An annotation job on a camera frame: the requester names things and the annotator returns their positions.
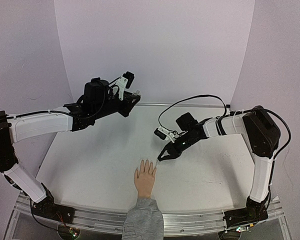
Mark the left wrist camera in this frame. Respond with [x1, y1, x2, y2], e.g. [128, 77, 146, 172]
[115, 71, 135, 101]

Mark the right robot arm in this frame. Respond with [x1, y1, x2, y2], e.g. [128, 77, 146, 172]
[154, 106, 281, 203]

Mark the camera black cable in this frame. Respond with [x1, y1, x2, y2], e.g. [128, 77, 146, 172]
[103, 78, 122, 98]
[158, 94, 292, 161]

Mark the left camera black cable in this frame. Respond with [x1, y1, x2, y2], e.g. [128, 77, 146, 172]
[103, 78, 122, 98]

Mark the mannequin hand with long nails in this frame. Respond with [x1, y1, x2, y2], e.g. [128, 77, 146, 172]
[134, 159, 157, 199]

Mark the aluminium back rail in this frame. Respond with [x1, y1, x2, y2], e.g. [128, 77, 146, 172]
[136, 102, 224, 109]

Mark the right camera black cable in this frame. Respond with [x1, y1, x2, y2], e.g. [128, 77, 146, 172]
[158, 94, 292, 161]

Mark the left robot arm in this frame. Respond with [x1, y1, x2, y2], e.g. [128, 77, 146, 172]
[0, 71, 141, 219]

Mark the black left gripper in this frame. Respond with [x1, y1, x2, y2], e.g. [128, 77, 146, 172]
[94, 89, 141, 120]

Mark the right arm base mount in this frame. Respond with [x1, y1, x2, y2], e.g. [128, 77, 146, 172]
[223, 208, 268, 230]

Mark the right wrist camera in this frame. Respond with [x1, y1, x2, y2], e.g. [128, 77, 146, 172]
[154, 126, 179, 143]

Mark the aluminium front rail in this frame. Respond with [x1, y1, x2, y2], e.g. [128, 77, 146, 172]
[13, 193, 292, 240]

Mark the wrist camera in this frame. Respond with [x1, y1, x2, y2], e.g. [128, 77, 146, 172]
[115, 71, 135, 101]
[154, 126, 179, 143]

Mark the clear nail polish bottle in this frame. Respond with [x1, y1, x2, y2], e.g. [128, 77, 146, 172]
[132, 90, 141, 96]

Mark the aluminium rail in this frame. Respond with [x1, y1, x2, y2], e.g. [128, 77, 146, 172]
[136, 102, 224, 109]
[13, 193, 292, 240]

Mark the grey sleeve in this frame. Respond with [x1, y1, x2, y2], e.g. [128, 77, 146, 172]
[121, 198, 164, 240]

